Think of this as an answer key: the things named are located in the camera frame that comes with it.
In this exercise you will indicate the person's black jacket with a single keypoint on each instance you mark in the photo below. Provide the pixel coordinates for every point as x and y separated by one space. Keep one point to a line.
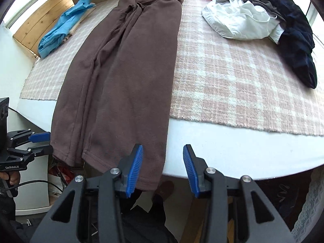
12 222

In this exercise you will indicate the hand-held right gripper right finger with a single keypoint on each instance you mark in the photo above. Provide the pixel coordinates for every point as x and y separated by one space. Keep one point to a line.
190 174

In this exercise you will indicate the pink white plaid blanket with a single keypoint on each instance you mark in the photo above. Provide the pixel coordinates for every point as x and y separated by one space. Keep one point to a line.
227 81

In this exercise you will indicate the person's left hand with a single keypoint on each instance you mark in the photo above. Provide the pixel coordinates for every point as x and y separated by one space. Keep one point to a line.
14 178

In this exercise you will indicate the white crochet cloth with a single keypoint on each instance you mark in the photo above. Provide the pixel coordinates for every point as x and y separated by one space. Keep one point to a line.
311 202

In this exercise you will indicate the white garment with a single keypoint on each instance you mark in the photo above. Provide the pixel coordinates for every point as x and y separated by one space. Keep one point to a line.
240 22

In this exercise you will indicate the taupe garment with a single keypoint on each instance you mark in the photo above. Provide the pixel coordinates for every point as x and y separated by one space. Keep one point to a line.
265 7

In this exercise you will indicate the person's black trousers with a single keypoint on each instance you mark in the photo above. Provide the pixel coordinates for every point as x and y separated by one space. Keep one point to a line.
146 222

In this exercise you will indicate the navy garment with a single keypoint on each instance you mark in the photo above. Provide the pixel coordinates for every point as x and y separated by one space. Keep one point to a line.
296 30

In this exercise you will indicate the light blue garment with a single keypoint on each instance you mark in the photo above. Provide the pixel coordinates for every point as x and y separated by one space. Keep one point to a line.
58 30

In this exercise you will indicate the person's brown shoe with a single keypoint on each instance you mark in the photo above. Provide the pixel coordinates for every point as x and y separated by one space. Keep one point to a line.
164 189

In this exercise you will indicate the brown fleece pants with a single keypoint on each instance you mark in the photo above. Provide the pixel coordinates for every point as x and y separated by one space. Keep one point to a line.
121 68

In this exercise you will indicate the white cabinet panel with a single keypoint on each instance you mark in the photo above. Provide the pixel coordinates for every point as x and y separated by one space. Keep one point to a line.
33 200

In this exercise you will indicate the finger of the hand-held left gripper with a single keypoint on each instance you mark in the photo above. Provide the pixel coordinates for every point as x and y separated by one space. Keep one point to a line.
40 137
41 149

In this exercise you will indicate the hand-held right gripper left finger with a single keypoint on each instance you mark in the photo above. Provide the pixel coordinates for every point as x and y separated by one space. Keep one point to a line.
134 172

